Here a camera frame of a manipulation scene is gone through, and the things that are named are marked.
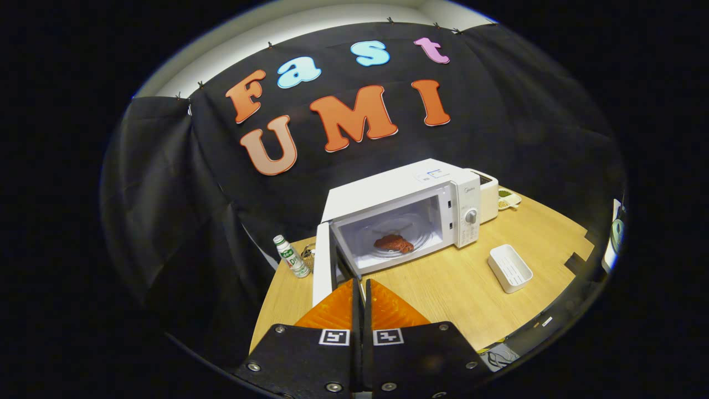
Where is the white microwave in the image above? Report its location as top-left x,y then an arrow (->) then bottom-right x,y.
312,158 -> 481,307

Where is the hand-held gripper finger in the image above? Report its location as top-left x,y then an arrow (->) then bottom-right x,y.
363,279 -> 492,399
233,279 -> 363,399

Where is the small white green-label bottle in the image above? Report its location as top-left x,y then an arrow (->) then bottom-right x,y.
273,234 -> 311,279

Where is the white divided dish of beans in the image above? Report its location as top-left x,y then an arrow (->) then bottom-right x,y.
497,187 -> 522,211

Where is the white toaster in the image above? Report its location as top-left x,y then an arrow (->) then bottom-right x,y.
464,168 -> 499,224

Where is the tangle of black cables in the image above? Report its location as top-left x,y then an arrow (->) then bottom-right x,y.
481,342 -> 521,371

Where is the brown cooked meat piece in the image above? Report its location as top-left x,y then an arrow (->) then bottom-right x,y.
373,233 -> 415,254

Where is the white rectangular plastic tray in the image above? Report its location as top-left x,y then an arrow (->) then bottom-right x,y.
487,244 -> 533,294

